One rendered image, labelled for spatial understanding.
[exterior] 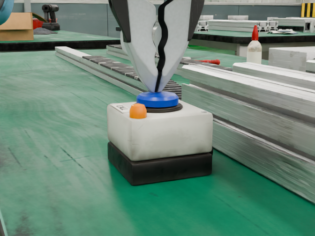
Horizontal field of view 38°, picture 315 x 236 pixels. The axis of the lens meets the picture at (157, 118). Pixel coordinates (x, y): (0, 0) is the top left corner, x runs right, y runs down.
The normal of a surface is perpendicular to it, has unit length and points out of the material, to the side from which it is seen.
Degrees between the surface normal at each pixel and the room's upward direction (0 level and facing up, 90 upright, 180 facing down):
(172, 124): 90
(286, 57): 90
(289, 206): 0
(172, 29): 90
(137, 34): 90
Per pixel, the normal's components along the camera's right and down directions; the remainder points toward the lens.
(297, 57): -0.93, 0.08
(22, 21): 0.36, -0.16
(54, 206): 0.00, -0.97
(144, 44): 0.37, 0.21
